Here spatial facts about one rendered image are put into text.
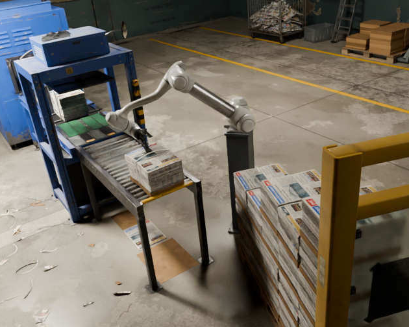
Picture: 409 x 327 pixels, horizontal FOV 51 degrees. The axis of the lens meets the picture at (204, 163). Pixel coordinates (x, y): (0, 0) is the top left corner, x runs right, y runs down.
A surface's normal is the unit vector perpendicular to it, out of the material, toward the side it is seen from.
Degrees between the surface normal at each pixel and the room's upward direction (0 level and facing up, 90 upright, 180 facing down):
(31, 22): 90
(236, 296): 0
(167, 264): 0
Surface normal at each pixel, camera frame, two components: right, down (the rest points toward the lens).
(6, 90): 0.55, 0.35
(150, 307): -0.09, -0.88
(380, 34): -0.84, 0.33
